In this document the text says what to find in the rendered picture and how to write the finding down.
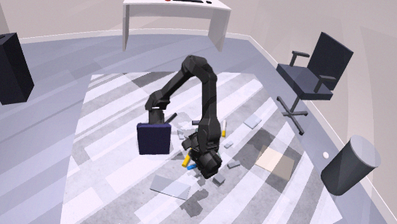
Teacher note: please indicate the blue stylus with grey tip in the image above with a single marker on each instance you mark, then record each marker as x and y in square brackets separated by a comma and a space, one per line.
[191, 167]

